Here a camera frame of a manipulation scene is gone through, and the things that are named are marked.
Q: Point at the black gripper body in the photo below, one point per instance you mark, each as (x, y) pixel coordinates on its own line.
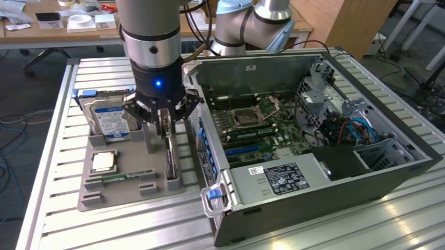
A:
(158, 78)

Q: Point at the black green GPU card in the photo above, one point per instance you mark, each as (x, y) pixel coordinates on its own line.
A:
(171, 156)

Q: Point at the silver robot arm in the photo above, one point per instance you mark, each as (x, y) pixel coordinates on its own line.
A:
(150, 26)

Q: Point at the hard disk blue caddy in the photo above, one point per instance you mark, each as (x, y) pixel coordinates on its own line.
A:
(110, 122)

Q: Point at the CPU socket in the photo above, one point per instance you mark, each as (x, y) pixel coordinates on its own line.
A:
(245, 118)

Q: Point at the grey parts rack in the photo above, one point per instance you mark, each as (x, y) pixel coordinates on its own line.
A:
(133, 161)

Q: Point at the black expansion slot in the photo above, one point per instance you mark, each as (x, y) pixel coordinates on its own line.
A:
(239, 144)

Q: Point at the silver socket cover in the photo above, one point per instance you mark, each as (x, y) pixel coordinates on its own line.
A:
(263, 101)

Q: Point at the silver CPU chip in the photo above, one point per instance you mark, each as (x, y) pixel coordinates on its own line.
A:
(103, 161)

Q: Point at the blue expansion slot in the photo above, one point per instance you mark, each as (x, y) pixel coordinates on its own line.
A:
(241, 151)

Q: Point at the white labelled box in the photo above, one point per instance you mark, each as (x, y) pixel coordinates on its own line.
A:
(104, 19)

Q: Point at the flat white box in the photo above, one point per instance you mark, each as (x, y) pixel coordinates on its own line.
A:
(82, 29)

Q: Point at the red small object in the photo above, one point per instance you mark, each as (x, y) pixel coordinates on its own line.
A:
(108, 8)

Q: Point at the green motherboard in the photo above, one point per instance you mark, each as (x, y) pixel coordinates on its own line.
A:
(296, 135)

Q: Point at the clear bag dark parts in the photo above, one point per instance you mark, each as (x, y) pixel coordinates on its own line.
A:
(88, 7)

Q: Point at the silver chipset heatsink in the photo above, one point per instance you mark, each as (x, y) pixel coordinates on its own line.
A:
(286, 153)

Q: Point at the black chair base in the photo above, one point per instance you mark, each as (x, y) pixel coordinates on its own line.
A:
(30, 72)

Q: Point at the silver perforated disk bay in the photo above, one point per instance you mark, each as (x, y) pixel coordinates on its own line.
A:
(313, 109)

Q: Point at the blue case latch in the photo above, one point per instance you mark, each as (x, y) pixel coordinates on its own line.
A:
(213, 195)

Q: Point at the wooden desk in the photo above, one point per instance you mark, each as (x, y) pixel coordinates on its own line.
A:
(42, 35)

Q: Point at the black white small box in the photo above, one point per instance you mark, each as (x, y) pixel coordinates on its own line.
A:
(48, 17)

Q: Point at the grey power supply unit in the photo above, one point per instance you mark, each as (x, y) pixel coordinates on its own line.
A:
(278, 182)

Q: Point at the small cream tape roll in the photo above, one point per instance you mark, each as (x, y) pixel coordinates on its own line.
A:
(62, 3)

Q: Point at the black power connector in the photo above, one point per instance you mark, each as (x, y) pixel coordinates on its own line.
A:
(330, 132)

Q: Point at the white red card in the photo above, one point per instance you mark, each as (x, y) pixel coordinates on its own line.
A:
(18, 26)

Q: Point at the crumpled plastic bag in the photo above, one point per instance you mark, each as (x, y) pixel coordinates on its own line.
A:
(15, 13)

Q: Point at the black open PC case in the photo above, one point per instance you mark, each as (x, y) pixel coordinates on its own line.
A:
(313, 208)

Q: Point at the white floor box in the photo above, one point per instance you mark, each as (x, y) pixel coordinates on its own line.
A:
(377, 44)

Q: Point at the silver disk bay bracket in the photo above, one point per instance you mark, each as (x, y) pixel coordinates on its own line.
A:
(382, 156)

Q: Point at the white desk frame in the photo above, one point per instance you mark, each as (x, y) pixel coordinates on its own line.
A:
(437, 60)

